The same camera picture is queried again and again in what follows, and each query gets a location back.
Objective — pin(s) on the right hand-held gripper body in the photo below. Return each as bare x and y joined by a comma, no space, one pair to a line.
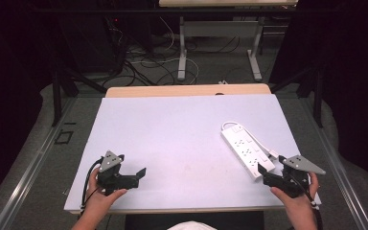
292,179

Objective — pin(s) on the light desk top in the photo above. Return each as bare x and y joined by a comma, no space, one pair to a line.
226,3

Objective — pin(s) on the white metal desk frame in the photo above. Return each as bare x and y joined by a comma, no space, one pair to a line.
220,29

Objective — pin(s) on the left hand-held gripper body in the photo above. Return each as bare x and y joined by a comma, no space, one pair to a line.
110,179

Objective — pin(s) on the white power plug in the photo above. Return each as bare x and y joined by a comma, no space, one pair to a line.
274,154

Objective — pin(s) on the white table mat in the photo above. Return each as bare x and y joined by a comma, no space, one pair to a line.
179,140

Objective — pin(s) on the metal floor rail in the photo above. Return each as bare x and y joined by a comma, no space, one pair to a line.
28,175
335,166

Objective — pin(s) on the black computer tower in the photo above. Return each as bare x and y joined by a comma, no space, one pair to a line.
89,41

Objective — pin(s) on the black metal stand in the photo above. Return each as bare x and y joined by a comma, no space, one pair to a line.
316,92
57,92

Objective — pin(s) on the person's right hand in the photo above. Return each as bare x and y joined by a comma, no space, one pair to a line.
295,201

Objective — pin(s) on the person's left hand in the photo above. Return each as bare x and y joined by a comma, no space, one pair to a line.
100,199

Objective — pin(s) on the person's white clothing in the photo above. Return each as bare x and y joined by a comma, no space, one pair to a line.
191,225

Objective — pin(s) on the white power strip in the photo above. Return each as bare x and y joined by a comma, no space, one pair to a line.
246,150

